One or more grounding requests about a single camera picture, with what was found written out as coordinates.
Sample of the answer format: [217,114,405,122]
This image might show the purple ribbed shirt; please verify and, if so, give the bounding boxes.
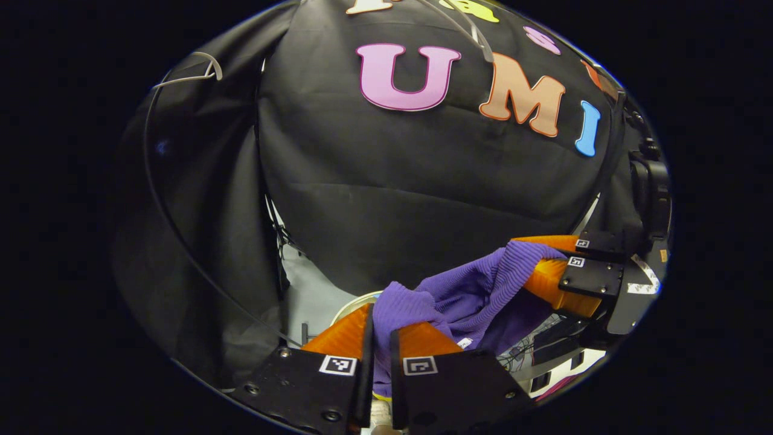
[371,240,569,398]

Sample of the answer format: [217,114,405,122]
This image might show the black backdrop cloth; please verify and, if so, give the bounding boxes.
[111,0,642,388]

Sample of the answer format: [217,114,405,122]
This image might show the black clothes rack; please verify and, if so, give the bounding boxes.
[141,60,626,350]

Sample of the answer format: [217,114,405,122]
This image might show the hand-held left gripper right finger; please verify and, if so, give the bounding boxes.
[389,321,534,434]

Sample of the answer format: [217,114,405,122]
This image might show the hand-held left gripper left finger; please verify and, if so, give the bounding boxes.
[231,303,376,434]

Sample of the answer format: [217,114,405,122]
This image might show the cream laundry hamper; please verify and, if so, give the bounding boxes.
[330,290,385,327]

